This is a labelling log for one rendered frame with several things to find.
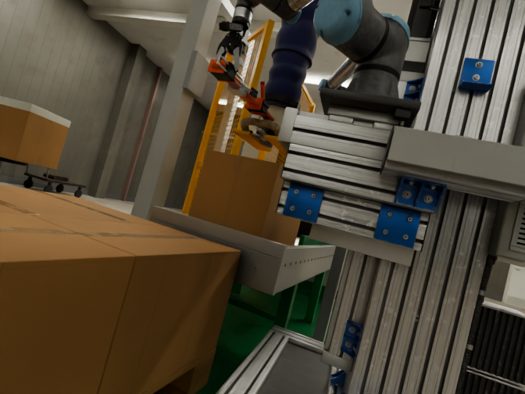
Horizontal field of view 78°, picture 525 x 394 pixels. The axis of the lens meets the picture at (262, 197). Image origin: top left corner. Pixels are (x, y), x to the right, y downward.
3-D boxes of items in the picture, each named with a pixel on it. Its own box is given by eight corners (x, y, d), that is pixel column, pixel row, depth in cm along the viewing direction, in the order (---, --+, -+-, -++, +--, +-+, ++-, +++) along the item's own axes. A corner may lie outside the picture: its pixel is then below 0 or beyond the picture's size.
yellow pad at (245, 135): (256, 149, 204) (258, 141, 204) (271, 152, 200) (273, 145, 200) (232, 132, 173) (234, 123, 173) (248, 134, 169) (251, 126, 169)
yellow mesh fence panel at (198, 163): (162, 265, 299) (222, 51, 308) (173, 266, 304) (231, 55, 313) (191, 300, 223) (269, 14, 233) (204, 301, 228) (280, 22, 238)
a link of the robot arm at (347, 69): (366, 44, 142) (315, 96, 188) (387, 54, 145) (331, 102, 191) (369, 23, 145) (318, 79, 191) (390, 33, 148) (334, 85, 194)
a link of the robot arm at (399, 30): (410, 81, 83) (423, 31, 83) (379, 55, 75) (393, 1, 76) (370, 89, 92) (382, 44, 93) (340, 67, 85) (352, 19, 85)
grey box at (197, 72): (195, 98, 264) (205, 63, 265) (201, 99, 261) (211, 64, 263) (181, 87, 245) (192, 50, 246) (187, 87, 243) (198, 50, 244)
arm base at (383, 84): (394, 126, 89) (402, 91, 89) (401, 105, 74) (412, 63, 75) (339, 116, 93) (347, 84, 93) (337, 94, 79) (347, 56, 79)
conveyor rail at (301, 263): (337, 262, 350) (342, 245, 350) (343, 263, 347) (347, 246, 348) (264, 289, 136) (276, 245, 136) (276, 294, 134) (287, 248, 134)
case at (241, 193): (237, 231, 215) (252, 173, 217) (293, 248, 199) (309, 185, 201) (184, 226, 159) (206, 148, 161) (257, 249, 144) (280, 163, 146)
